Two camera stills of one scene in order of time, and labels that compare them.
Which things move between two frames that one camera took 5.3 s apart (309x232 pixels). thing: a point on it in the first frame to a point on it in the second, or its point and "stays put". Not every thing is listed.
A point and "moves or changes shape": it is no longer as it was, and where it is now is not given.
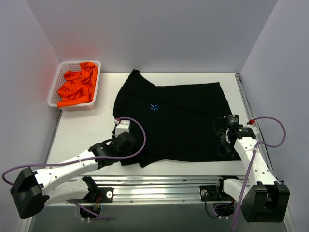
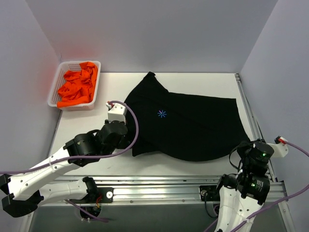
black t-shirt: x=170 y=123 moves or changes shape
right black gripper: x=221 y=132 to x=241 y=148
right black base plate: x=211 y=193 stays put
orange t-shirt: x=78 y=87 stays put
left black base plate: x=99 y=195 stays put
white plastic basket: x=63 y=67 stays put
